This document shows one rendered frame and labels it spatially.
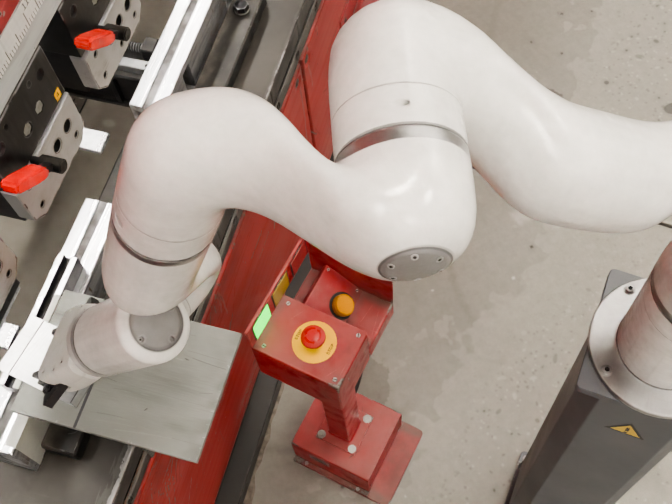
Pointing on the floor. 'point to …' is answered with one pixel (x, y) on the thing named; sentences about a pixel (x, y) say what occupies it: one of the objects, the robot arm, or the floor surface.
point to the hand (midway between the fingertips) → (56, 356)
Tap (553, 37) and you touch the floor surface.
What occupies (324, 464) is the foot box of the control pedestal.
